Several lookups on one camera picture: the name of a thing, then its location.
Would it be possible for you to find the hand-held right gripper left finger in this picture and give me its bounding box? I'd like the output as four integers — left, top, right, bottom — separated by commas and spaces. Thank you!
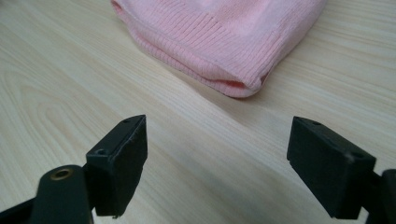
85, 114, 149, 218

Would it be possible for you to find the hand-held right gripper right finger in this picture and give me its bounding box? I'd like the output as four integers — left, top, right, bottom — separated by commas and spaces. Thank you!
286, 116, 377, 220

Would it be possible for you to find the pink knitted hat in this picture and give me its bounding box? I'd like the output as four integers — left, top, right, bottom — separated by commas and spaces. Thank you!
110, 0, 329, 99

